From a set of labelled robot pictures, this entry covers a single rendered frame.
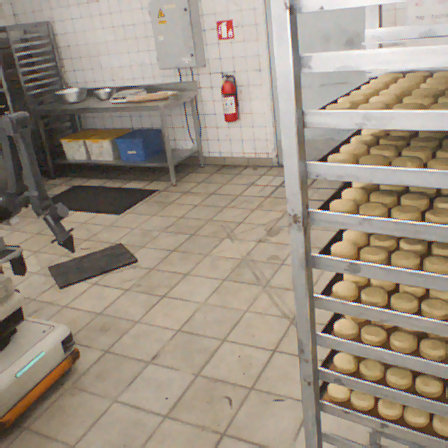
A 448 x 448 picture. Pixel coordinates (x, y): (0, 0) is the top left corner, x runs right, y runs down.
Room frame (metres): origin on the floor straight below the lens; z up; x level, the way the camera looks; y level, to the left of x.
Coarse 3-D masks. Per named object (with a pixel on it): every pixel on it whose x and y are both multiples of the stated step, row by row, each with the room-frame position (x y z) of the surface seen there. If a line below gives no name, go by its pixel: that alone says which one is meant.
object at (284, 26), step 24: (288, 0) 0.81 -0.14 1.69; (288, 24) 0.81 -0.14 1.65; (288, 48) 0.81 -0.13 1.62; (288, 72) 0.81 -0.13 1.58; (288, 96) 0.81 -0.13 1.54; (288, 120) 0.81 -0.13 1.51; (288, 144) 0.81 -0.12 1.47; (288, 168) 0.82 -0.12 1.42; (288, 192) 0.82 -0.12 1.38; (288, 216) 0.82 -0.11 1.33; (312, 288) 0.82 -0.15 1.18; (312, 312) 0.82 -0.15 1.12; (312, 336) 0.81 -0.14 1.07; (312, 360) 0.81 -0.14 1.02; (312, 384) 0.81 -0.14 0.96; (312, 408) 0.81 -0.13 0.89; (312, 432) 0.81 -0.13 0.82
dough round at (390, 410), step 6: (378, 402) 0.81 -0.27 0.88; (384, 402) 0.80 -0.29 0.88; (390, 402) 0.80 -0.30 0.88; (378, 408) 0.80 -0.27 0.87; (384, 408) 0.79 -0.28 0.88; (390, 408) 0.78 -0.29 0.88; (396, 408) 0.78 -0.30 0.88; (402, 408) 0.78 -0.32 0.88; (384, 414) 0.78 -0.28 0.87; (390, 414) 0.77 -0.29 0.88; (396, 414) 0.77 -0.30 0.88; (402, 414) 0.78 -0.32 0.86
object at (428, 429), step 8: (328, 400) 0.85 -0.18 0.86; (376, 400) 0.83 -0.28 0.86; (352, 408) 0.82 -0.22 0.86; (376, 408) 0.81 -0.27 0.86; (376, 416) 0.79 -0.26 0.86; (432, 416) 0.77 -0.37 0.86; (400, 424) 0.76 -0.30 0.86; (408, 424) 0.75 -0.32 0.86; (432, 424) 0.75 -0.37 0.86; (424, 432) 0.73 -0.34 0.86; (432, 432) 0.73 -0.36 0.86
